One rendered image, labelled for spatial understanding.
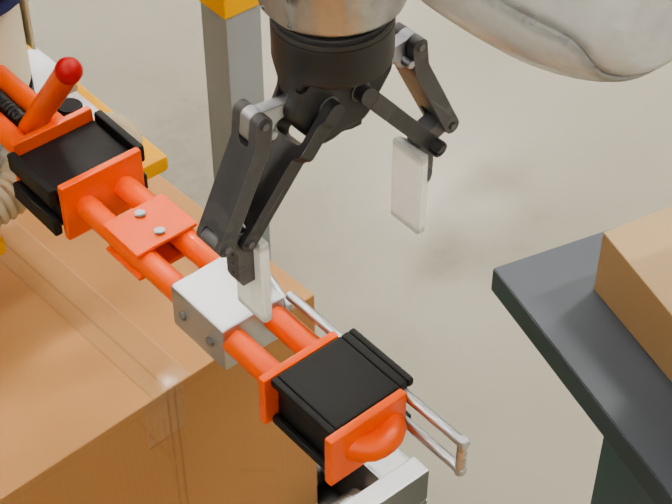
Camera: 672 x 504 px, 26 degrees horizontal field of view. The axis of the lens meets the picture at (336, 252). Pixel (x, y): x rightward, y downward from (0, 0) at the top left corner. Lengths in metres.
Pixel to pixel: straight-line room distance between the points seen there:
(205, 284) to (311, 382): 0.14
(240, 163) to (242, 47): 1.15
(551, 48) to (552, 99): 2.74
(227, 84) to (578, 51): 1.42
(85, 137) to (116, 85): 2.13
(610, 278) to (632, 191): 1.37
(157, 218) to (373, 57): 0.41
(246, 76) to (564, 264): 0.52
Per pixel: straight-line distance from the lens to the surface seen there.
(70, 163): 1.28
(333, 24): 0.82
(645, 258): 1.77
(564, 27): 0.65
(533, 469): 2.62
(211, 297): 1.15
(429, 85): 0.95
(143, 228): 1.22
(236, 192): 0.88
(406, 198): 1.02
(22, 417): 1.46
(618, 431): 1.71
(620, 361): 1.78
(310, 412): 1.06
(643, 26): 0.66
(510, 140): 3.27
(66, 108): 1.51
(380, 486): 1.81
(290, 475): 1.73
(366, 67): 0.86
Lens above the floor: 2.04
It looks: 43 degrees down
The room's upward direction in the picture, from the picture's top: straight up
